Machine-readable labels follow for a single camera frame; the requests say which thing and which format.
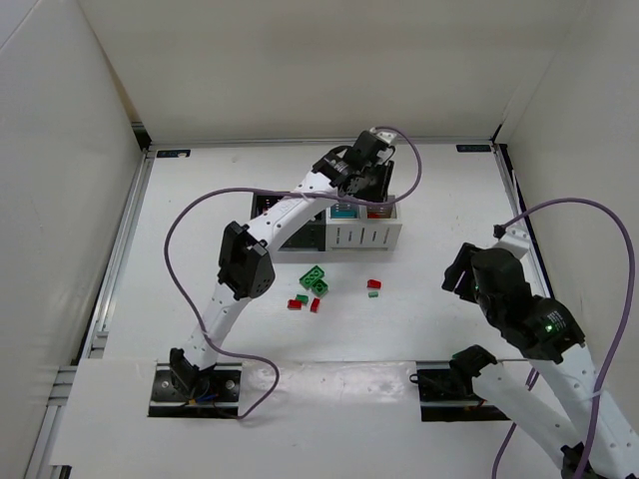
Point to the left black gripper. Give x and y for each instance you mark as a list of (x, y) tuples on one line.
[(381, 183)]

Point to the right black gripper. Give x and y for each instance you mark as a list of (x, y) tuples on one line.
[(457, 267)]

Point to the teal lego brick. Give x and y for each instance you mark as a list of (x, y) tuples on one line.
[(342, 212)]

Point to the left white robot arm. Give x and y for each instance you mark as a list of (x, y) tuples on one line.
[(358, 174)]

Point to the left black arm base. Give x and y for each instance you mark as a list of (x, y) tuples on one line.
[(216, 396)]

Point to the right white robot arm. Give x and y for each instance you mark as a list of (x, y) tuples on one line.
[(590, 437)]

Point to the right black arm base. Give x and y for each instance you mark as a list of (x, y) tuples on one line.
[(443, 400)]

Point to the white double bin container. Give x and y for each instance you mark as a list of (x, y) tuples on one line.
[(363, 233)]

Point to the black double bin container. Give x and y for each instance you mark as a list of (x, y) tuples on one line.
[(310, 237)]

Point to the blue label right corner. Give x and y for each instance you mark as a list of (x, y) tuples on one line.
[(472, 149)]

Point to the blue label corner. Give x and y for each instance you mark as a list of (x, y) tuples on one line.
[(472, 149), (173, 154)]

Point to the large green lego brick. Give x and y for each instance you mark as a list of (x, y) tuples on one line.
[(311, 276)]

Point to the square green lego brick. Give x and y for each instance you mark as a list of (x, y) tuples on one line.
[(319, 288)]

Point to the small red lego brick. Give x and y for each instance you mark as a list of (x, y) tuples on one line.
[(315, 305)]

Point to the red and green lego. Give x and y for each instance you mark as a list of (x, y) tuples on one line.
[(293, 304)]

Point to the blue label left corner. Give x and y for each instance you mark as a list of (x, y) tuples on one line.
[(173, 154)]

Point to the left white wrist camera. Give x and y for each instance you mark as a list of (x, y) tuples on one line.
[(384, 135)]

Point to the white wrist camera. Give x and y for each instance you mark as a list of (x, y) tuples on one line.
[(384, 135), (514, 240)]

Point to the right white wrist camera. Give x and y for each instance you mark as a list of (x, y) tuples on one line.
[(514, 240)]

